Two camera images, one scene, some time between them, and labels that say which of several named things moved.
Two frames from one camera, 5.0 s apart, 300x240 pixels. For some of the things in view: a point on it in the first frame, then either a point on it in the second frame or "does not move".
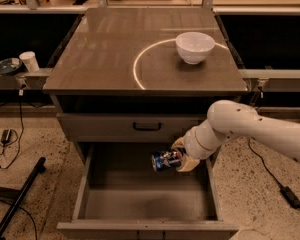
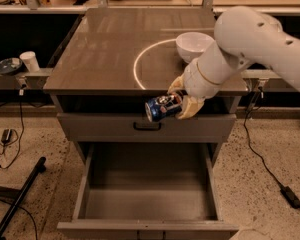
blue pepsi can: x=165 y=160 → x=162 y=107
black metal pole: x=38 y=168 does not move
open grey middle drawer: x=121 y=196 does not move
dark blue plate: x=7 y=66 does not move
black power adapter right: x=292 y=198 does not move
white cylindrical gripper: x=191 y=144 → x=192 y=78
